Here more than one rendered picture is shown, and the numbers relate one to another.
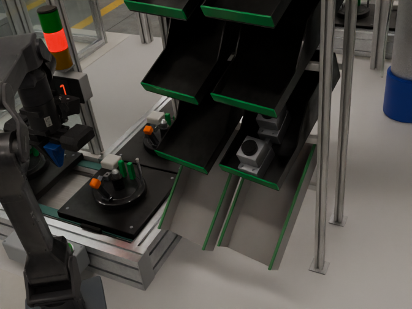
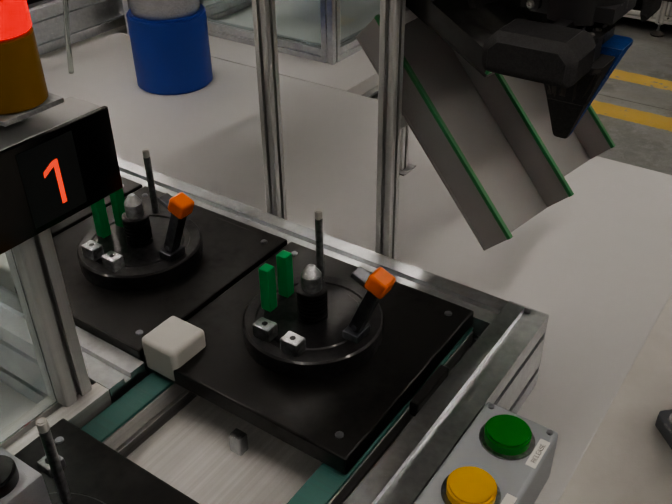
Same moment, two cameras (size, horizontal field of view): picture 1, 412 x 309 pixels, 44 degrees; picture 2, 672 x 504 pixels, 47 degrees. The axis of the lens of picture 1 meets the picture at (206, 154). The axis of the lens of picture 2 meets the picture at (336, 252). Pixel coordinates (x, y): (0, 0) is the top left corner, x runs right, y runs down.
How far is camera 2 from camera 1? 134 cm
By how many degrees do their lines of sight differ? 68
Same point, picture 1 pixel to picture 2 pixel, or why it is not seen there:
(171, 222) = (479, 232)
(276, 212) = (530, 97)
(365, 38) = not seen: outside the picture
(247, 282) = (521, 260)
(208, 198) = (478, 148)
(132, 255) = (529, 320)
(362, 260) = not seen: hidden behind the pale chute
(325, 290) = not seen: hidden behind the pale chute
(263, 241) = (554, 143)
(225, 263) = (473, 278)
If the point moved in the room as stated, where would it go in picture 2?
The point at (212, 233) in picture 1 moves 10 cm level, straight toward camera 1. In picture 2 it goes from (549, 170) to (634, 171)
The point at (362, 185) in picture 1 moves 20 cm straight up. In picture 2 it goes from (330, 139) to (328, 29)
